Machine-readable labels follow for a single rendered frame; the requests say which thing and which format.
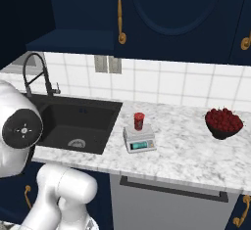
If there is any red yogurt cup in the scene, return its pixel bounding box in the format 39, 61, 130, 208
132, 112, 146, 132

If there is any grey digital kitchen scale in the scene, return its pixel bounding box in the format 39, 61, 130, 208
122, 123, 158, 155

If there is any navy cabinet door with oval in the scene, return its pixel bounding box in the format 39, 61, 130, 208
113, 0, 250, 66

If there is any open navy cabinet door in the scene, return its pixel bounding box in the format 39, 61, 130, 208
0, 0, 57, 71

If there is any navy base cabinet door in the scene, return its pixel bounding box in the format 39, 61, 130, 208
224, 192, 251, 230
0, 161, 114, 230

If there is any black kitchen sink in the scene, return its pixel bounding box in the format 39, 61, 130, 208
26, 93, 124, 156

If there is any black sink tap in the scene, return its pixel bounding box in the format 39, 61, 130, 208
22, 52, 62, 99

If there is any dark bowl of red cherries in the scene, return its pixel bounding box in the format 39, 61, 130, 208
204, 107, 245, 141

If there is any grey dishwasher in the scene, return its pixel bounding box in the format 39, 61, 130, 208
109, 172, 240, 230

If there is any grey wall socket plate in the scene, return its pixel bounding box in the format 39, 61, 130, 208
108, 56, 123, 75
93, 55, 109, 74

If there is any navy wall cabinet with shelf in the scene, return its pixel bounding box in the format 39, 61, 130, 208
25, 0, 116, 57

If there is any long gold cabinet handle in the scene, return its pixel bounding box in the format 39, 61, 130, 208
116, 0, 127, 45

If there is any black dishwasher handle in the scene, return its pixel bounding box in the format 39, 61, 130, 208
119, 174, 229, 204

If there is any gold base cabinet handle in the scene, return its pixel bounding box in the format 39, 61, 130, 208
23, 184, 33, 210
231, 194, 251, 229

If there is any gold wall cabinet handle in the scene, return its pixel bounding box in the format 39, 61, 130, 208
240, 30, 251, 52

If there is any narrow navy wall cabinet door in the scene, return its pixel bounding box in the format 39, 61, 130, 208
227, 0, 251, 68

